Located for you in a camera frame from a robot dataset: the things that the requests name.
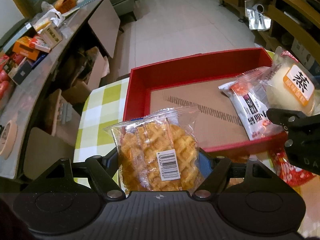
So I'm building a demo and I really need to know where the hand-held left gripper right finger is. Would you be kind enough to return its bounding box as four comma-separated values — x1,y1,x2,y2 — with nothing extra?
191,151,298,202

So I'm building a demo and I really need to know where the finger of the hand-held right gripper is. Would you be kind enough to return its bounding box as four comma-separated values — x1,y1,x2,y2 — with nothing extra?
266,108,320,143

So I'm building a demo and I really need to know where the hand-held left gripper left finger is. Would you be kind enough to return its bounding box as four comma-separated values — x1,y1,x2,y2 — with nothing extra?
20,147,127,201

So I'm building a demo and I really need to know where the white packet with black band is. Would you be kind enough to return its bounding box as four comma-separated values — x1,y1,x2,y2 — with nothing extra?
218,66,278,141

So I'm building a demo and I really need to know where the steamed bun packet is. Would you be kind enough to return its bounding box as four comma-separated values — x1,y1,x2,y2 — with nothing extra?
260,46,318,117

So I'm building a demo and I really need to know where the waffle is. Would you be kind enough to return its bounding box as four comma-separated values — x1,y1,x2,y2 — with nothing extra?
103,107,208,192

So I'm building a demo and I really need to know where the red cardboard box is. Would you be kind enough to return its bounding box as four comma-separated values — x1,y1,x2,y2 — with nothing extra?
122,47,288,153

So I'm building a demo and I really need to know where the red snack bag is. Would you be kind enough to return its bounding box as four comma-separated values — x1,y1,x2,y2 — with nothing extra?
269,147,316,187

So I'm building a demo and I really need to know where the beige chair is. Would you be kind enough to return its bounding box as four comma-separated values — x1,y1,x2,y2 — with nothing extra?
25,127,75,180

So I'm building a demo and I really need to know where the brown cardboard box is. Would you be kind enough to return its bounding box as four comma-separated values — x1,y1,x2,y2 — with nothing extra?
61,46,110,104

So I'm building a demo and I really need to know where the wooden shelf unit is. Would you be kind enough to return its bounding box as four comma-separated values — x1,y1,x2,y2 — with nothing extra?
212,0,320,75

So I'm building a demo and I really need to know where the silver foil bag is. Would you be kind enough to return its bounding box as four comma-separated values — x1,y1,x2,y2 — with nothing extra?
245,0,272,32

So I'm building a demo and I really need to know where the beige tape roll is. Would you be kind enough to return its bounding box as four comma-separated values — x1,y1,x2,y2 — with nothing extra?
0,119,18,160

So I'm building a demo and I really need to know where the grey top sideboard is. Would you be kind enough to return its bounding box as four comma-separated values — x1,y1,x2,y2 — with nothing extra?
0,0,125,180

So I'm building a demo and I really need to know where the dark blue box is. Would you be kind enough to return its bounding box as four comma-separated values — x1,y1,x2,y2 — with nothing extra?
9,57,34,85

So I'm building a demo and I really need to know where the white carton box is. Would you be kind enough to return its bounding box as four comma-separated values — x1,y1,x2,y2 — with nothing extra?
37,22,63,49

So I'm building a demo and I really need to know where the orange box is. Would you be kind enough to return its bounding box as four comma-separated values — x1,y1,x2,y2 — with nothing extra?
12,36,40,60

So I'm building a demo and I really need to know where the white plastic bag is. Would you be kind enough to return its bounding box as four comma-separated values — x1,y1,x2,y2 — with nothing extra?
41,1,65,28

